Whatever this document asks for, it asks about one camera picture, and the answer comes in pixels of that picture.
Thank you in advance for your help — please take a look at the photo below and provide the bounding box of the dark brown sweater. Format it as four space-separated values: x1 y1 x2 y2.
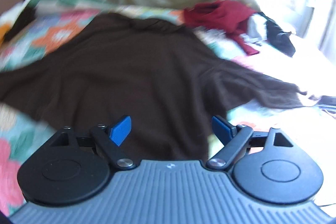
1 13 302 160

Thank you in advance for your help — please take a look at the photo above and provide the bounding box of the black garment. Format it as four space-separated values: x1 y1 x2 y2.
258 11 295 57

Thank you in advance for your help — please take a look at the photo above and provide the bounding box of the white grey garment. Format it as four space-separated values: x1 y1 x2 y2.
240 14 267 44

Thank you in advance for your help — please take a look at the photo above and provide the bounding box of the red garment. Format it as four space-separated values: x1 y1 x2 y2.
183 0 259 56

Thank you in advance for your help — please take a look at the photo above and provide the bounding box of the white orange goose plush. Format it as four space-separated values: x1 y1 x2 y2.
1 0 30 45

